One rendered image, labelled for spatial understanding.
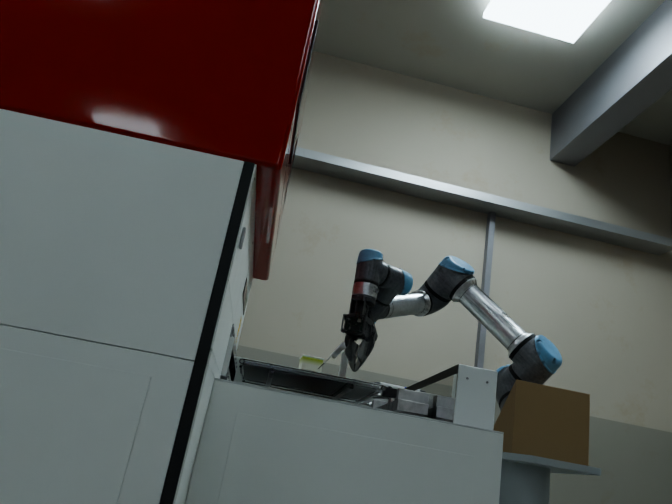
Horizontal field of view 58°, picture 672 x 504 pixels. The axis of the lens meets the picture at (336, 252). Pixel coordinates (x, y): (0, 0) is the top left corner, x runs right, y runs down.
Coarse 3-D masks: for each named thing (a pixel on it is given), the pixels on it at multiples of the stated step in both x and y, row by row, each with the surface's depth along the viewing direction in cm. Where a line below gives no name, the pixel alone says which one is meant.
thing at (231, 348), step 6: (228, 342) 144; (234, 342) 147; (228, 348) 143; (234, 348) 152; (228, 354) 143; (234, 354) 158; (228, 360) 142; (234, 360) 164; (228, 366) 143; (234, 366) 174; (222, 372) 141; (228, 372) 148; (234, 372) 184; (222, 378) 146; (228, 378) 153
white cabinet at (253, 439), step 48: (240, 432) 122; (288, 432) 123; (336, 432) 124; (384, 432) 126; (432, 432) 127; (480, 432) 129; (192, 480) 118; (240, 480) 119; (288, 480) 120; (336, 480) 121; (384, 480) 123; (432, 480) 124; (480, 480) 125
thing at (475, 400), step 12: (468, 372) 139; (480, 372) 139; (492, 372) 140; (468, 384) 138; (480, 384) 138; (492, 384) 139; (456, 396) 137; (468, 396) 137; (480, 396) 137; (492, 396) 138; (456, 408) 136; (468, 408) 136; (480, 408) 136; (492, 408) 137; (456, 420) 135; (468, 420) 135; (480, 420) 136; (492, 420) 136
